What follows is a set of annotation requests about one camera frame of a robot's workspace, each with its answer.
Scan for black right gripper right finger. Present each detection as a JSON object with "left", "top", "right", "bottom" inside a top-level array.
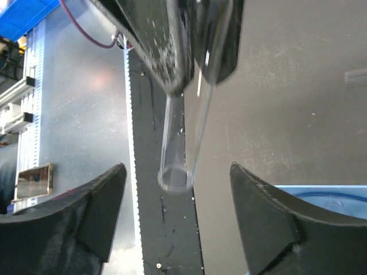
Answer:
[{"left": 229, "top": 162, "right": 366, "bottom": 274}]

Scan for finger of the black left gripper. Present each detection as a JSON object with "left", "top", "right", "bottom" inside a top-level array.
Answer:
[
  {"left": 194, "top": 0, "right": 244, "bottom": 84},
  {"left": 92, "top": 0, "right": 195, "bottom": 93}
]

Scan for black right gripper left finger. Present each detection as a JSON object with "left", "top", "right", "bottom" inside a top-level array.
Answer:
[{"left": 1, "top": 163, "right": 127, "bottom": 274}]

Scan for blue safety goggles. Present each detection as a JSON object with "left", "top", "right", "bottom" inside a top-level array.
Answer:
[{"left": 295, "top": 191, "right": 366, "bottom": 213}]

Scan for short glass test tube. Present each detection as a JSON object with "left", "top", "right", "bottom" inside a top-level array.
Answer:
[{"left": 158, "top": 1, "right": 233, "bottom": 194}]

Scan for light blue left bin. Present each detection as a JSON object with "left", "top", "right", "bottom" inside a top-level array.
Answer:
[{"left": 277, "top": 185, "right": 366, "bottom": 219}]

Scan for blue plastic background crate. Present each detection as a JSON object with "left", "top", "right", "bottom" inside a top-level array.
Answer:
[{"left": 1, "top": 0, "right": 60, "bottom": 41}]

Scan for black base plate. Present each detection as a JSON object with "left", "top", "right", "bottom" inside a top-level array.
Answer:
[{"left": 127, "top": 50, "right": 204, "bottom": 274}]

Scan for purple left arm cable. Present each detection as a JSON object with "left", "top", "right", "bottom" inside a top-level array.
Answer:
[{"left": 58, "top": 0, "right": 121, "bottom": 49}]

